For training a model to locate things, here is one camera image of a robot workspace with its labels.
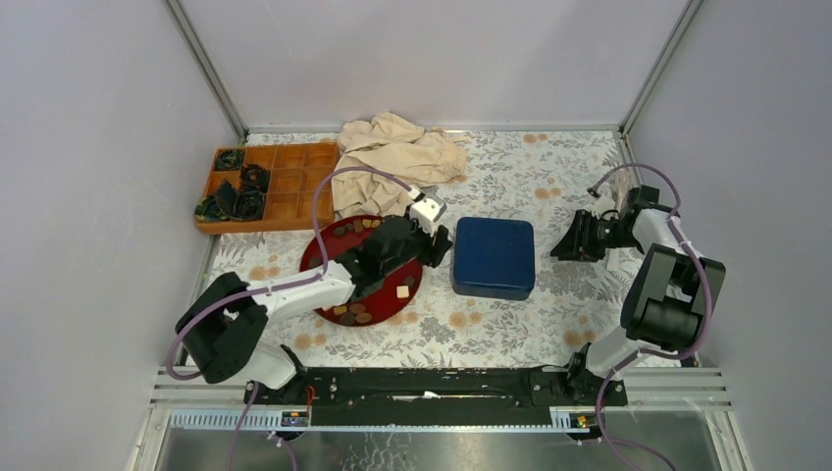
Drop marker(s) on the floral tablecloth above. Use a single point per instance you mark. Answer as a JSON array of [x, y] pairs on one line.
[[538, 177]]

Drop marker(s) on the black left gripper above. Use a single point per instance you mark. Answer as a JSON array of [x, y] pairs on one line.
[[432, 253]]

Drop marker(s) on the red round tray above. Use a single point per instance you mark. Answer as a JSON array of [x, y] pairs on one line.
[[361, 309]]

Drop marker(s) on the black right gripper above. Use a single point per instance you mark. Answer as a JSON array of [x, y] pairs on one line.
[[569, 248]]

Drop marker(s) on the navy box lid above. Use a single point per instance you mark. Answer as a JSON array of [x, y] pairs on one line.
[[493, 258]]

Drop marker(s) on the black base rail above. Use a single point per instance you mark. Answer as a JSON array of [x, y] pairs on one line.
[[501, 397]]

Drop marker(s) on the dark rolled tie patterned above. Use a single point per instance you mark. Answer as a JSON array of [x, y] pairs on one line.
[[248, 205]]

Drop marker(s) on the beige crumpled cloth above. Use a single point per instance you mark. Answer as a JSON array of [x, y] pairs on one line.
[[395, 146]]

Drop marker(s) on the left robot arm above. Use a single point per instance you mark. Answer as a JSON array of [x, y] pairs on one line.
[[221, 331]]

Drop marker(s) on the wooden compartment tray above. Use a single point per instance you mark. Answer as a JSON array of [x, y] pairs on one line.
[[289, 176]]

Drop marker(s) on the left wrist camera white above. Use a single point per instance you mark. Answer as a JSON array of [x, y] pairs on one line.
[[426, 210]]

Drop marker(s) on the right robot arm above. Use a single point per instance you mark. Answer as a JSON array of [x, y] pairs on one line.
[[671, 300]]

